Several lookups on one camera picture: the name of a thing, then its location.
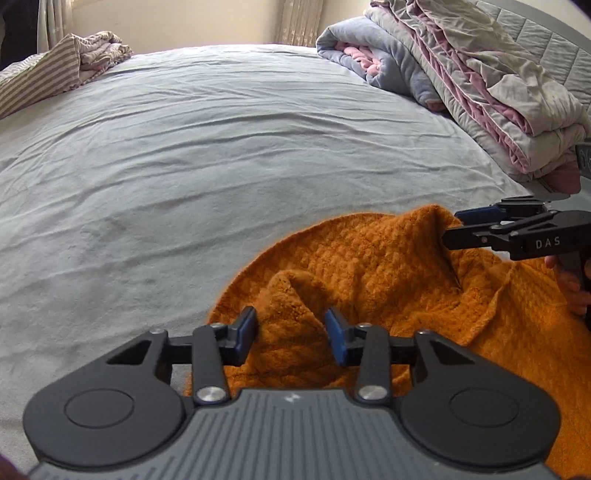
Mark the beige patterned curtain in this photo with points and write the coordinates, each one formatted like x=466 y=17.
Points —
x=54 y=23
x=299 y=21

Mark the folded pale plaid blanket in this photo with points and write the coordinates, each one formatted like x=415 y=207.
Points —
x=101 y=53

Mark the blue-grey fleece blanket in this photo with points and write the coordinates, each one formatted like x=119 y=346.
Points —
x=383 y=60

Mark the grey bed sheet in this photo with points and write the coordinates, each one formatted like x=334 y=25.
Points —
x=184 y=184

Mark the grey quilted headboard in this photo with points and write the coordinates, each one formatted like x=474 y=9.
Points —
x=540 y=41

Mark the brown striped quilt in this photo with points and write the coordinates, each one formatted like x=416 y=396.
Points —
x=32 y=78

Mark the grey and pink quilt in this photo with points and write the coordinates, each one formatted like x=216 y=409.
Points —
x=485 y=78

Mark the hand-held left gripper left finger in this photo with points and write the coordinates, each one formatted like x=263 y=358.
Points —
x=245 y=334

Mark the person's right hand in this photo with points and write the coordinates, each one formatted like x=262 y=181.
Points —
x=570 y=290

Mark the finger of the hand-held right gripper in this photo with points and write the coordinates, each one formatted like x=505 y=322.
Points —
x=471 y=240
x=480 y=214

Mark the dark hanging clothing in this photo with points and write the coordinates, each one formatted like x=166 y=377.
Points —
x=16 y=27

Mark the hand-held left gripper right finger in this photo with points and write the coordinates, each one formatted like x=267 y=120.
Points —
x=336 y=334

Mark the orange knitted sweater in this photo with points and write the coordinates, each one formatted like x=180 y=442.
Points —
x=378 y=277

